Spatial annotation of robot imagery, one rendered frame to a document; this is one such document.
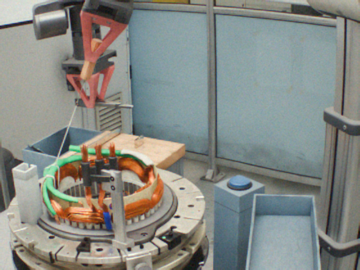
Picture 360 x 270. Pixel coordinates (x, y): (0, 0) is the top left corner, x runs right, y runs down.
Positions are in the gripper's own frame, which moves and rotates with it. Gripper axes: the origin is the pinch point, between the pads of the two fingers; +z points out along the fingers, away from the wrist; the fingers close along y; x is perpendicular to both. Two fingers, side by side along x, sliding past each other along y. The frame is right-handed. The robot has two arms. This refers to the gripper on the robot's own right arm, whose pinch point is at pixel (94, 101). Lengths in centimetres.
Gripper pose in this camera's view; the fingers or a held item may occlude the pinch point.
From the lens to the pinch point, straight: 110.7
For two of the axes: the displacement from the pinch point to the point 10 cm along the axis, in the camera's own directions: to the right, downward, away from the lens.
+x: 8.8, 1.0, -4.6
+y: -4.6, 3.7, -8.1
